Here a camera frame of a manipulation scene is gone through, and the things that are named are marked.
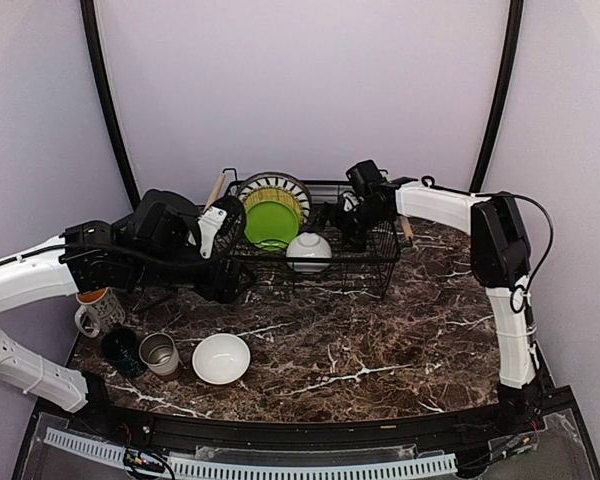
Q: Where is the white brown-band cup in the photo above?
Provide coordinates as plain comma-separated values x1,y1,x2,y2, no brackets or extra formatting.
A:
139,333,183,382

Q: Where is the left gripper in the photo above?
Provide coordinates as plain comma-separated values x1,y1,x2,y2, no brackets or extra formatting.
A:
130,246,257,304

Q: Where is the green plastic plate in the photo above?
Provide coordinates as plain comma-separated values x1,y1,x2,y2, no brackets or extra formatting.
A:
245,201,300,251

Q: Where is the right wooden rack handle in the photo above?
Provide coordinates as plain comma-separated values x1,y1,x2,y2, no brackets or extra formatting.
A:
399,216,414,241

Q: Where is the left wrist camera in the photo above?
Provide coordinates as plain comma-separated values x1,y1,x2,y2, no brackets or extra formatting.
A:
198,195,246,260

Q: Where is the yellow woven plate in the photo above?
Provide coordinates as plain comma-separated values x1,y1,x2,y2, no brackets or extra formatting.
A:
238,186,311,225

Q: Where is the black front rail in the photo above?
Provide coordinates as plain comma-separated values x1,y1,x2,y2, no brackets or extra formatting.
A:
50,405,545,452

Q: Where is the dark green mug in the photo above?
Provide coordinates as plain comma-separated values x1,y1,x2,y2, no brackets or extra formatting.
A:
100,327,147,379

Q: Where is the orange bowl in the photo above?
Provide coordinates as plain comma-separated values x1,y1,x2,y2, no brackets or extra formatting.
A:
191,333,251,385

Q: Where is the left wooden rack handle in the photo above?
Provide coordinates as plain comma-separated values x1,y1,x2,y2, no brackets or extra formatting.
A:
204,172,226,211

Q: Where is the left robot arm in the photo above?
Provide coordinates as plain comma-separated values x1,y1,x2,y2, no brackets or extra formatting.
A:
0,190,255,436

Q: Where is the white cable duct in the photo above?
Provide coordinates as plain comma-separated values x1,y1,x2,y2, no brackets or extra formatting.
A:
43,427,457,479

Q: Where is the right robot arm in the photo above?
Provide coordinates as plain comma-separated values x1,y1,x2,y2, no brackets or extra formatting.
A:
311,160,537,390

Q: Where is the blue striped white plate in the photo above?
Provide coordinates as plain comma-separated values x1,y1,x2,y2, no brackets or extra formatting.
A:
235,172,311,201

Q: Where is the white ceramic bowl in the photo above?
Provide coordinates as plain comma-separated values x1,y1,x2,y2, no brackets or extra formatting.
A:
286,232,332,274

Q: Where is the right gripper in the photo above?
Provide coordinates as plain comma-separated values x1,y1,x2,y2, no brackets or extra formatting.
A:
308,199,388,252

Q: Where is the patterned white mug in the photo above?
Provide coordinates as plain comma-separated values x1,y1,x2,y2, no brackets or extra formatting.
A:
74,288,126,338

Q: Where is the black wire dish rack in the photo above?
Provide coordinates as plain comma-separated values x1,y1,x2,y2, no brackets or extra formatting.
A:
209,161,409,297

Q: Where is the wooden rack handle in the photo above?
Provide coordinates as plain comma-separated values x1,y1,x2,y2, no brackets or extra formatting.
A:
399,216,414,241
204,172,226,211

